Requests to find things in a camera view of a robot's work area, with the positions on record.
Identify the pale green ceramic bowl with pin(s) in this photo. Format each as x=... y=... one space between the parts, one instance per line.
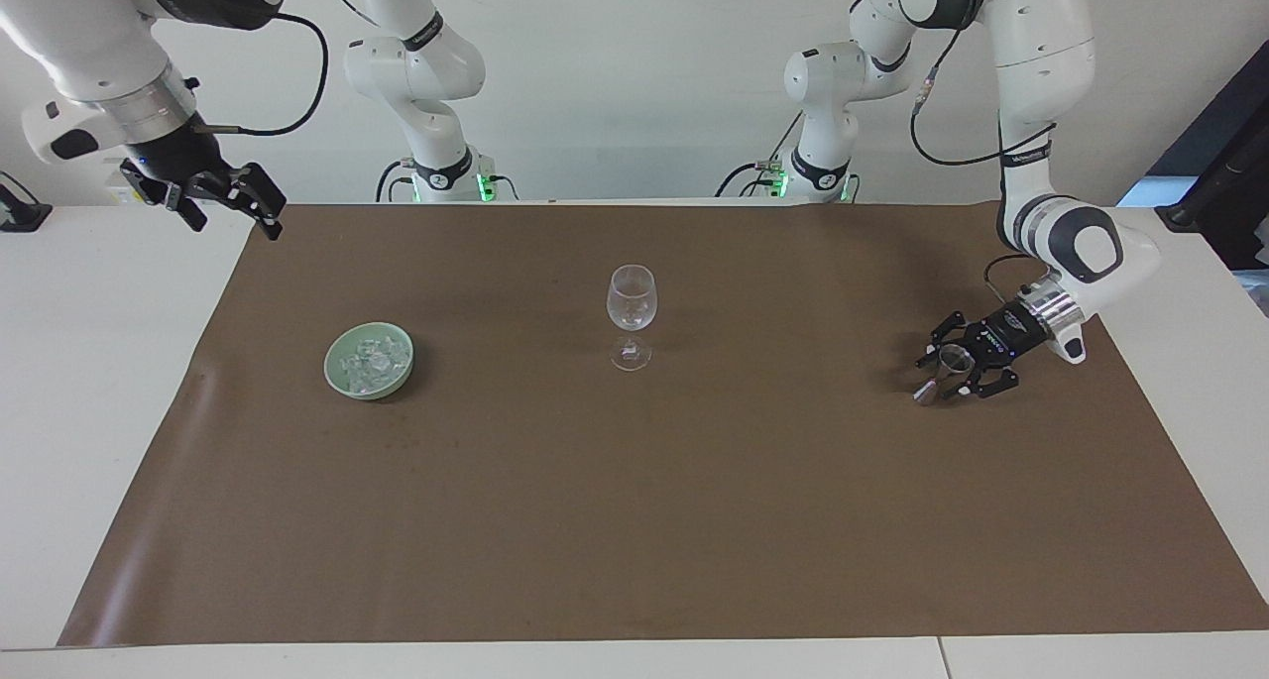
x=342 y=377

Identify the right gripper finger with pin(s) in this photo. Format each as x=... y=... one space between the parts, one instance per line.
x=159 y=191
x=266 y=195

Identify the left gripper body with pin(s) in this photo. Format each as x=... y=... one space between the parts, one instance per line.
x=1009 y=336

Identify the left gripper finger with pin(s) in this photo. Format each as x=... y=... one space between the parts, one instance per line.
x=991 y=382
x=947 y=328

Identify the small metal measuring cup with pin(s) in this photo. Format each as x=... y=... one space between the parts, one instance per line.
x=930 y=392

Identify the black stand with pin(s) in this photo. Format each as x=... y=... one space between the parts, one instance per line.
x=1224 y=164
x=18 y=208

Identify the clear wine glass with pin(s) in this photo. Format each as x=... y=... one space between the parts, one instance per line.
x=632 y=297

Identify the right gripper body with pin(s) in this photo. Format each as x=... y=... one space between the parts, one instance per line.
x=178 y=149

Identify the clear ice cube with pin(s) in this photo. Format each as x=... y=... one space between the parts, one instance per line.
x=354 y=369
x=368 y=346
x=389 y=362

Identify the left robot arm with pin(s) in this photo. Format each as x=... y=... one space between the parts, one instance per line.
x=1041 y=45

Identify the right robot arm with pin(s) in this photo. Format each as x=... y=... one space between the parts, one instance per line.
x=416 y=64

